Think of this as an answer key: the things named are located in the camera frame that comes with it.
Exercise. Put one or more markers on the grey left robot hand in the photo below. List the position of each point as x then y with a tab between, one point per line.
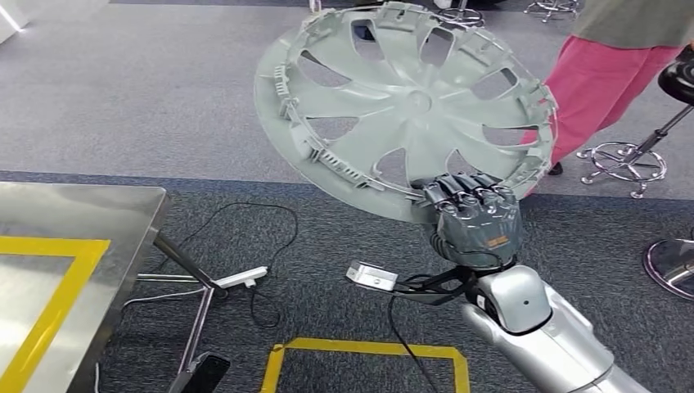
206	374

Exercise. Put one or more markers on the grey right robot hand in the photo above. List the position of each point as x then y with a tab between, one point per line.
482	233

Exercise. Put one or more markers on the grey plastic wheel cover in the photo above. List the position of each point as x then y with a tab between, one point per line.
396	114

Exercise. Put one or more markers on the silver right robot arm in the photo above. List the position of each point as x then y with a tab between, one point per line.
547	341

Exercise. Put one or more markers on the yellow workbench tape outline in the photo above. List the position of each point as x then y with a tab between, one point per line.
54	304

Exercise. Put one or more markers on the stainless steel workbench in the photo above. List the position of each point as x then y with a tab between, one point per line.
119	217

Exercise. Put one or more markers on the white power strip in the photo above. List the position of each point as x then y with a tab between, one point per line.
241	276

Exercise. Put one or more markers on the black stool chrome base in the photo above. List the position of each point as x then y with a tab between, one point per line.
623	163

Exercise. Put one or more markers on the yellow floor tape marking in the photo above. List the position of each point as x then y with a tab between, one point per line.
368	346

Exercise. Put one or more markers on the person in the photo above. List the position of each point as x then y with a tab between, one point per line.
596	92

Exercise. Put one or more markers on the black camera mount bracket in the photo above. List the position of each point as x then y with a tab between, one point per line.
433	287

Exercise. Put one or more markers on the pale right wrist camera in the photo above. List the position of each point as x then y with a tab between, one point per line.
373	275

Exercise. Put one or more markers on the chrome stanchion post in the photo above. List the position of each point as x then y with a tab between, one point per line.
672	271

